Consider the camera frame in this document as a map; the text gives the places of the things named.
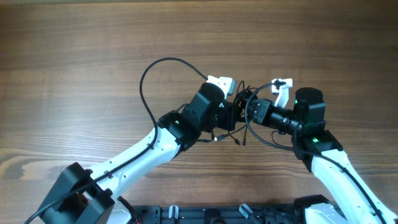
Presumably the black left camera cable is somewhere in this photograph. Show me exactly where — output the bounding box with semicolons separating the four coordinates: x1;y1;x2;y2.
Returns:
24;57;209;224

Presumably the black camera cable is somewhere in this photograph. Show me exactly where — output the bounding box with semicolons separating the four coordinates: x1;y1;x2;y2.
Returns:
244;81;386;224
24;57;209;224

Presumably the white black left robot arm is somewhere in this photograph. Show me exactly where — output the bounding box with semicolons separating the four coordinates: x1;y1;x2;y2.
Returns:
35;77;235;223

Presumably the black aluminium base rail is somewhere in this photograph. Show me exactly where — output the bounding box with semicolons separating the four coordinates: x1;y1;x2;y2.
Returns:
129;204;305;224

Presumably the black USB cable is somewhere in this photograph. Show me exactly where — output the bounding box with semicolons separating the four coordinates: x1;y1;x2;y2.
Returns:
195;80;259;149

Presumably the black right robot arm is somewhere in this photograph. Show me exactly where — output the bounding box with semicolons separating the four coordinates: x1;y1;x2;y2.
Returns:
244;87;397;223

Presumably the black right camera cable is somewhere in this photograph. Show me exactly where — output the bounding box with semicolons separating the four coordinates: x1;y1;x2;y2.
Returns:
244;81;386;224

